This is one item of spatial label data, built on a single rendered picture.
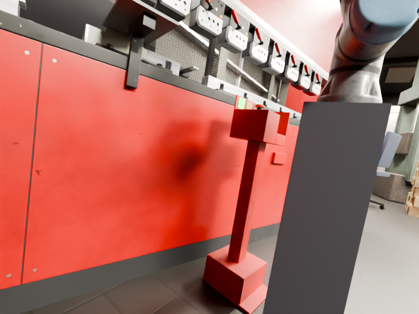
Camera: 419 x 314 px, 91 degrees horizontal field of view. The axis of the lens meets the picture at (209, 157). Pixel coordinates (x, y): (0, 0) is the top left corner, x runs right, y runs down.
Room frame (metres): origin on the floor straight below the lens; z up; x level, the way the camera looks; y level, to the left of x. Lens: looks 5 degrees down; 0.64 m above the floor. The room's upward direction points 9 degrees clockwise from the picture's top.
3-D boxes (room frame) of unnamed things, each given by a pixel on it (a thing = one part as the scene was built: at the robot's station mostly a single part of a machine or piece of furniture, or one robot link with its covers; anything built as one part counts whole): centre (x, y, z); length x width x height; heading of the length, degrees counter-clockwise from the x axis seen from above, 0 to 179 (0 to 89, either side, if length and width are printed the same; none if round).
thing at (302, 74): (1.75, -0.64, 1.26); 0.15 x 0.09 x 0.17; 130
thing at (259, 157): (0.91, -0.20, 0.39); 0.06 x 0.06 x 0.54; 49
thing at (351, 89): (0.58, -0.35, 0.82); 0.15 x 0.15 x 0.10
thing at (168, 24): (0.76, 0.32, 1.00); 0.26 x 0.18 x 0.01; 40
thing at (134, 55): (0.73, 0.30, 0.88); 0.14 x 0.04 x 0.22; 40
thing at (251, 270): (0.89, -0.22, 0.06); 0.25 x 0.20 x 0.12; 49
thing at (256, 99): (1.68, -0.55, 0.92); 1.68 x 0.06 x 0.10; 130
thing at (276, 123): (0.91, -0.20, 0.75); 0.20 x 0.16 x 0.18; 139
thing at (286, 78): (1.62, -0.49, 1.26); 0.15 x 0.09 x 0.17; 130
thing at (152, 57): (0.91, 0.38, 0.92); 0.39 x 0.06 x 0.10; 130
